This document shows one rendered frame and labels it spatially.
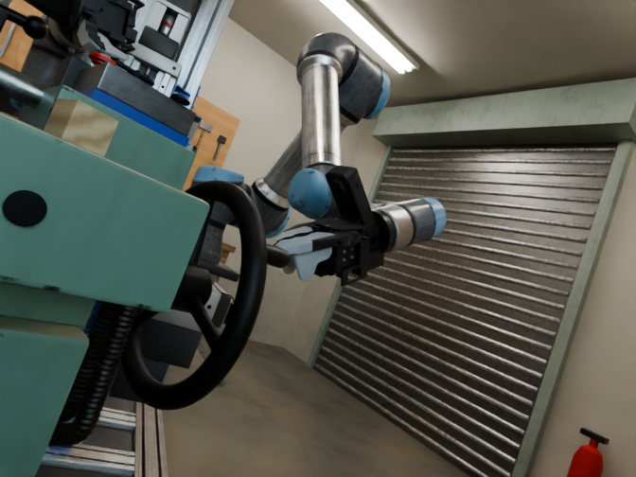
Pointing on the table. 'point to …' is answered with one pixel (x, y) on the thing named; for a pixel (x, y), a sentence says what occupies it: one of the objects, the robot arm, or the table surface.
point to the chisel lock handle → (34, 26)
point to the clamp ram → (26, 86)
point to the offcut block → (81, 125)
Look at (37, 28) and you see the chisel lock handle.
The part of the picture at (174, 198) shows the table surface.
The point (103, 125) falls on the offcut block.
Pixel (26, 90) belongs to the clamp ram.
